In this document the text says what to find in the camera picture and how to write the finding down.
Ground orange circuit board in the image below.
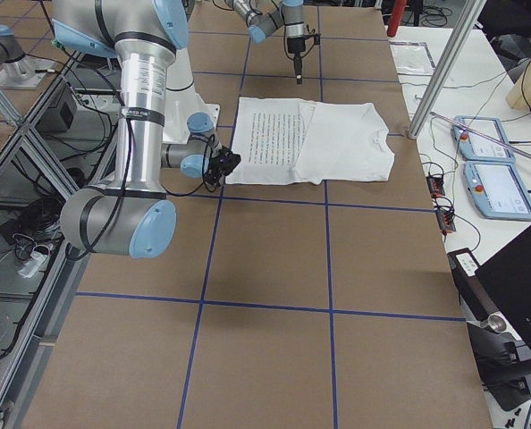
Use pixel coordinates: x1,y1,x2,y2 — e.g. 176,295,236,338
435,206,456,236
426,174,446,198

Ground lower blue teach pendant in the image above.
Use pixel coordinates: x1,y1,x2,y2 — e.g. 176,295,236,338
463,161,531,221

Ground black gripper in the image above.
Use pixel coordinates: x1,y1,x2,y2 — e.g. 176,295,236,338
205,150,241,184
285,32,321,84

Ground white power strip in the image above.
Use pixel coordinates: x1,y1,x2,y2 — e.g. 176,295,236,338
18,250,48,278

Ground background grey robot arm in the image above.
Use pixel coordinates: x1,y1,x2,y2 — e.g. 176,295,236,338
0,24,55,89

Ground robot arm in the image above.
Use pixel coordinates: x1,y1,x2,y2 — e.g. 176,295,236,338
53,1,241,258
212,0,321,85

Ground blue teach pendant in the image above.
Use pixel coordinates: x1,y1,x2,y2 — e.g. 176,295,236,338
463,161,531,221
451,115,516,164

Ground upper orange circuit board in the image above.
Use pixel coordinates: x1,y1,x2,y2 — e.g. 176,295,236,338
426,174,446,198

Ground lower orange circuit board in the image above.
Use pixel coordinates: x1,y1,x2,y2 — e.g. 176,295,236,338
435,206,456,236

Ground red fire extinguisher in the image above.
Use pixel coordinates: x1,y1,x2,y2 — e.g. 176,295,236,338
386,0,407,38

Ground aluminium frame post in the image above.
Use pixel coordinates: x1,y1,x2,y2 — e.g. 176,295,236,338
408,0,486,139

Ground grey box under table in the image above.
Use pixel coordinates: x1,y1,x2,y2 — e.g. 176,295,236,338
36,85,77,133

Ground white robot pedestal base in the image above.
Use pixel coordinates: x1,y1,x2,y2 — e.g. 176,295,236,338
157,0,220,147

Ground upper blue teach pendant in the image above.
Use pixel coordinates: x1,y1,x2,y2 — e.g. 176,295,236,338
451,115,516,164

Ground clear plastic bag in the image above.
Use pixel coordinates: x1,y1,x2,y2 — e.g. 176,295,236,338
390,41,435,76

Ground white printed t-shirt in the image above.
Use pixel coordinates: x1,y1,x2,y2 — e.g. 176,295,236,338
226,97,394,185

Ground black laptop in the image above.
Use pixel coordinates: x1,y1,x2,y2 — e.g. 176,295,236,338
476,225,531,349

